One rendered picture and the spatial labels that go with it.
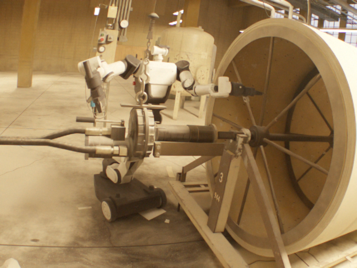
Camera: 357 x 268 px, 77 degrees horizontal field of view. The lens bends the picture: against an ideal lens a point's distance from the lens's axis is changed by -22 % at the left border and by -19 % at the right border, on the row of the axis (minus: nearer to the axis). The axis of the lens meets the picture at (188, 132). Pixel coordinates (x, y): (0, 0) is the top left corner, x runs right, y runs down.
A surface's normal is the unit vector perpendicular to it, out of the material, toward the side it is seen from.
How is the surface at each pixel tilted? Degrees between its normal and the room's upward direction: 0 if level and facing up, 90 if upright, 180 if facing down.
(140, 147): 110
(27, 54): 90
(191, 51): 90
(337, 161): 90
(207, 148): 90
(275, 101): 103
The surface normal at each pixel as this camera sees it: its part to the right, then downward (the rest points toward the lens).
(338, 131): -0.92, -0.04
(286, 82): 0.24, 0.72
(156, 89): 0.48, 0.27
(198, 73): 0.69, 0.28
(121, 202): 0.58, -0.48
